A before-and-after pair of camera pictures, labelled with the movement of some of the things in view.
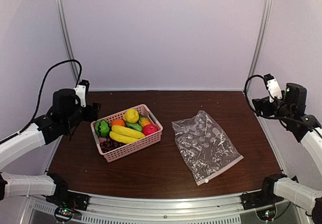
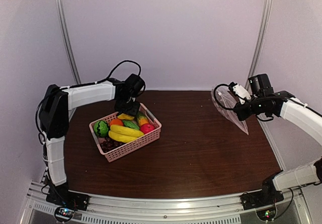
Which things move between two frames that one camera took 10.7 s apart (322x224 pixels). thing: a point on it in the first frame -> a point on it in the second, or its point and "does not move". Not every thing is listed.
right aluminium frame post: [267, 4] does not move
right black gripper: [258, 103] -> [242, 115]
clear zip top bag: [206, 150] -> [225, 97]
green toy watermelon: [102, 128] does not move
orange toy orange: [118, 122] does not move
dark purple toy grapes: [109, 145] does not move
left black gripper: [92, 112] -> [133, 111]
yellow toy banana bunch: [125, 135] does not move
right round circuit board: [267, 215] does not move
